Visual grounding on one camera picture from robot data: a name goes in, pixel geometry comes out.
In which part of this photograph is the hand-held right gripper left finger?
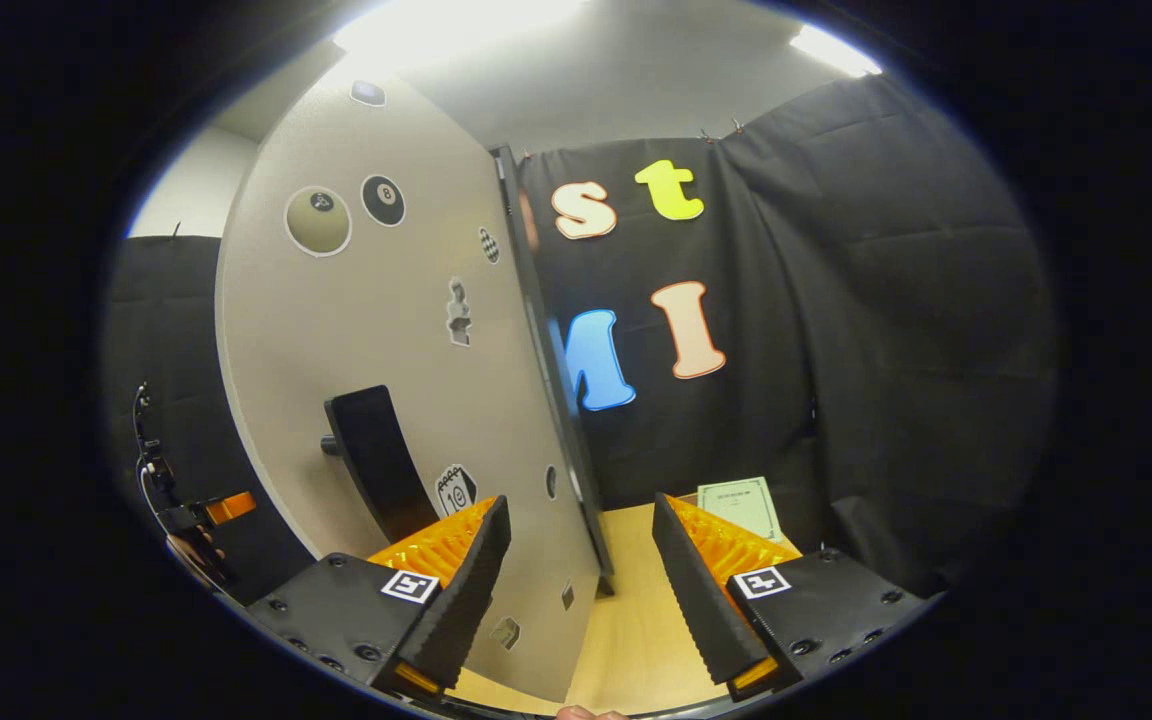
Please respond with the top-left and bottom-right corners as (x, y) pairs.
(246, 493), (512, 706)

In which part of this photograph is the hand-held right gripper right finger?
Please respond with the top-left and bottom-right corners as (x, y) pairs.
(652, 490), (927, 703)

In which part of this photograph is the black door handle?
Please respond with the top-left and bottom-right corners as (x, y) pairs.
(321, 385), (442, 546)

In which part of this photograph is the beige cabinet door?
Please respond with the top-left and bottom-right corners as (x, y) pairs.
(214, 68), (605, 704)

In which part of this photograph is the pale green book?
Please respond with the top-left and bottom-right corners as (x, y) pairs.
(696, 476), (785, 546)

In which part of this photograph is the black backdrop cloth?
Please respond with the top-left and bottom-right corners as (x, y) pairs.
(101, 75), (1057, 601)

